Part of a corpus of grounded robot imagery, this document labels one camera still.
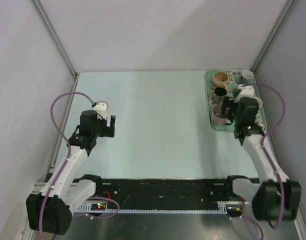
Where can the mauve purple mug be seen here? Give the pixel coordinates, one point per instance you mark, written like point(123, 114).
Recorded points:
point(219, 117)

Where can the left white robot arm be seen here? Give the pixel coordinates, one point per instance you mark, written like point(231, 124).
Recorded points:
point(51, 210)

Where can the green floral tray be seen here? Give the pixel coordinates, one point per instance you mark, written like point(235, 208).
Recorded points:
point(247, 111)

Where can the right aluminium frame post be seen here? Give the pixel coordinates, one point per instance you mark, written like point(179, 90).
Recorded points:
point(280, 21)

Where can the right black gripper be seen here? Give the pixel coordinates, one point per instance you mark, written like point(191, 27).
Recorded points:
point(228, 102)

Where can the slotted cable duct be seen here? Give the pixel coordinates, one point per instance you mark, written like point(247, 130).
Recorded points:
point(155, 207)

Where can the beige wooden mug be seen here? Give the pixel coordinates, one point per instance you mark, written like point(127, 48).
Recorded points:
point(220, 80)

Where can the grey mug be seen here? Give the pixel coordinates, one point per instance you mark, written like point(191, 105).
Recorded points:
point(246, 77)

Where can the black striped mug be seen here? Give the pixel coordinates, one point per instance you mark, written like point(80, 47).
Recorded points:
point(219, 95)

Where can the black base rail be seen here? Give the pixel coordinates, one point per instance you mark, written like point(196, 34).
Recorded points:
point(163, 190)

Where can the left aluminium frame post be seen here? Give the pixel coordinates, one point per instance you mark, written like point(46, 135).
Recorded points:
point(45, 20)

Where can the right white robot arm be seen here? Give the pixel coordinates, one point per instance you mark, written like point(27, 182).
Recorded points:
point(276, 197)

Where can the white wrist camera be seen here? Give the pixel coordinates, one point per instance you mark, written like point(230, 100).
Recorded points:
point(243, 91)
point(101, 108)

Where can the aluminium frame post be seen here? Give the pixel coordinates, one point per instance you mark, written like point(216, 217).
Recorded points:
point(45, 20)
point(280, 21)

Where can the salmon pink mug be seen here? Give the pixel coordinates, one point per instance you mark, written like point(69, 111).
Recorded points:
point(259, 102)

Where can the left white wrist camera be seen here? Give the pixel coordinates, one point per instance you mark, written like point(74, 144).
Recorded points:
point(101, 108)

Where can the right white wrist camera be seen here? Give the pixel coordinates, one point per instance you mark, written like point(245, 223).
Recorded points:
point(243, 91)

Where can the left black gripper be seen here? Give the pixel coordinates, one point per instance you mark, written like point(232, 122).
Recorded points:
point(107, 131)

